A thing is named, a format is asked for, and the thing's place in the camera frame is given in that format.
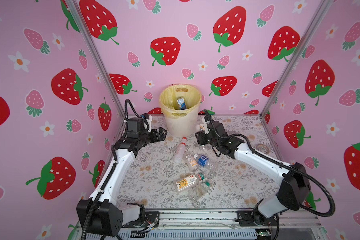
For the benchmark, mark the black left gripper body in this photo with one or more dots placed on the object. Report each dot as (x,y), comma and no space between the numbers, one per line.
(147,138)

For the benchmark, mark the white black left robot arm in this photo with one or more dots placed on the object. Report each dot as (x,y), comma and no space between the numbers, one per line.
(99,214)

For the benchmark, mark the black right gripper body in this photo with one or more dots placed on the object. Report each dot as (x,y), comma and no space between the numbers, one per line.
(213,142)

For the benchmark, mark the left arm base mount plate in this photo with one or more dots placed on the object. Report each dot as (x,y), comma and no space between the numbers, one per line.
(150,220)

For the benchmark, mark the clear bottle green cap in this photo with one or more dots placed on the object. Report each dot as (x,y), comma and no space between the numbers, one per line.
(200,190)

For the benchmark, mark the sunflower label bottle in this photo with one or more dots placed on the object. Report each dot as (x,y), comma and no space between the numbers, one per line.
(186,183)

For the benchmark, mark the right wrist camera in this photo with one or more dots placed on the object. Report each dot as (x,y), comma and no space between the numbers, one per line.
(209,122)

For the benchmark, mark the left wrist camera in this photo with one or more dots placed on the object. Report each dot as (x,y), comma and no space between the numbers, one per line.
(136,127)

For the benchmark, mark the cream plastic waste bin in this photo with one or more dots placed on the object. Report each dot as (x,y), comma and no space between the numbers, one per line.
(181,127)

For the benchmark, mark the right aluminium corner post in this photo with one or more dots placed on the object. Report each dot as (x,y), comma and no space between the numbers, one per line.
(313,25)

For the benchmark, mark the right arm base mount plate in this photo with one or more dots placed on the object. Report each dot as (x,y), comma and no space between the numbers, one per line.
(255,219)

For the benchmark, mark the small bottle red green label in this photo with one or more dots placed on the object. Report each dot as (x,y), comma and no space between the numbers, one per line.
(200,175)

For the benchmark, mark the clear bottle orange white label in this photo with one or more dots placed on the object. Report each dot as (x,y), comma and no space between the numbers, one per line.
(191,162)

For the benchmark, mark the left aluminium corner post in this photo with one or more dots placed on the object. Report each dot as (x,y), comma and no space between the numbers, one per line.
(78,18)

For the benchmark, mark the blue cap bottle blue label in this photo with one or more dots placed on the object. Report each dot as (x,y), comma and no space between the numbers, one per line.
(181,103)

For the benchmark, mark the yellow bin liner bag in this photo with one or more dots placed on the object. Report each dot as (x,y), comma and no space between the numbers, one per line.
(168,101)

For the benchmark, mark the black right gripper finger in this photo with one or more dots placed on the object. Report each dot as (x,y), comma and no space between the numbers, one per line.
(200,134)
(202,140)

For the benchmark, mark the clear bottle blue Chinese label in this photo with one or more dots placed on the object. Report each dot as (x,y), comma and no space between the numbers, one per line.
(204,161)

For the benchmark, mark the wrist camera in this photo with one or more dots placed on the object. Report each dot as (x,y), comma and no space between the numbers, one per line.
(209,122)
(136,127)

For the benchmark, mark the white bottle red cap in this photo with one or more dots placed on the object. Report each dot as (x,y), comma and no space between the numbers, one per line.
(180,150)

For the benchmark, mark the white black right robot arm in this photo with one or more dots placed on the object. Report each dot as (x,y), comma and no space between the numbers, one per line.
(293,187)

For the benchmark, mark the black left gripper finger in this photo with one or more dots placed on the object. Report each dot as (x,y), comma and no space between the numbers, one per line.
(160,130)
(161,136)

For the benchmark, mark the aluminium corner post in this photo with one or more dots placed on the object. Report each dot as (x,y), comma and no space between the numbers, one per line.
(313,25)
(78,18)

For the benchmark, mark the aluminium frame rail front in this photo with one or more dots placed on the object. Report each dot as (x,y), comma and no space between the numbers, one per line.
(223,224)

